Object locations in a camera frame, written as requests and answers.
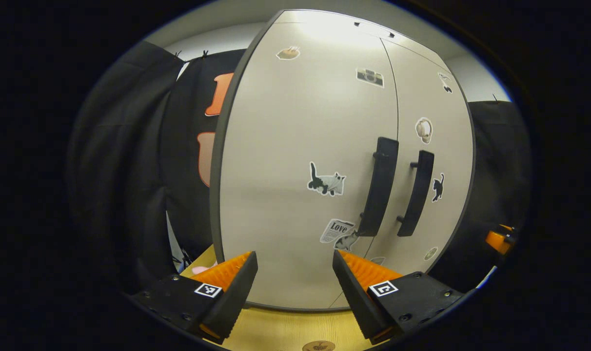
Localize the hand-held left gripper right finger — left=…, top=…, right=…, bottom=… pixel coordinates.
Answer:
left=332, top=250, right=467, bottom=345

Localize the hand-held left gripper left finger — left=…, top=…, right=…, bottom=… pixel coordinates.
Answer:
left=130, top=251, right=259, bottom=345

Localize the white cabinet door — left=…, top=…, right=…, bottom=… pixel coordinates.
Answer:
left=329, top=38, right=474, bottom=309
left=220, top=20, right=399, bottom=311

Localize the white cabinet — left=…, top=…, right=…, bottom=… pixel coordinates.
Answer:
left=210, top=9, right=476, bottom=312

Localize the black backdrop cloth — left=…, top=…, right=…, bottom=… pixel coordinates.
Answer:
left=66, top=41, right=532, bottom=293

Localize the white cabinet drawer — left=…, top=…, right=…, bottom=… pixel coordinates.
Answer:
left=275, top=9, right=445, bottom=59

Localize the black door handle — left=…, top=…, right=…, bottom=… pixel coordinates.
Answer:
left=396, top=150, right=435, bottom=237
left=356, top=136, right=400, bottom=238

